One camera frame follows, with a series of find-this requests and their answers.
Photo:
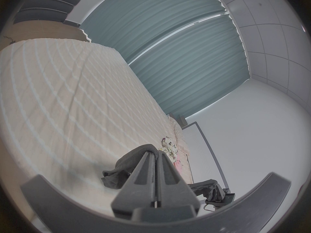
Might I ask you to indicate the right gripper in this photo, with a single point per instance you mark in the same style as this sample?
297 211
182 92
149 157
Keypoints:
228 198

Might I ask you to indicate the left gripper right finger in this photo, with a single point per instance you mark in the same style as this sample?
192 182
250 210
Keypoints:
175 193

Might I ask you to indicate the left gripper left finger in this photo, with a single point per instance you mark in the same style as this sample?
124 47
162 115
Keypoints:
136 193

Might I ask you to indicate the black T-shirt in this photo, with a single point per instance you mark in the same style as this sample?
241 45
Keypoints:
121 164

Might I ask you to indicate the bed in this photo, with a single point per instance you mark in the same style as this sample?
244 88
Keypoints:
73 93

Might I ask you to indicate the white printed pyjama garment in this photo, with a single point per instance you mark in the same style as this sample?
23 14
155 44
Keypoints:
170 149

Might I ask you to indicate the pale pink pillow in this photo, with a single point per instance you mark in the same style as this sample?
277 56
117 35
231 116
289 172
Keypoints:
181 139

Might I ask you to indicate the grey bedside table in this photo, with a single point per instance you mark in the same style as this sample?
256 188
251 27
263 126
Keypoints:
181 120

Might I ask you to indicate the blue-green curtain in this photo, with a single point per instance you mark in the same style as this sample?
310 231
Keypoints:
194 69
145 8

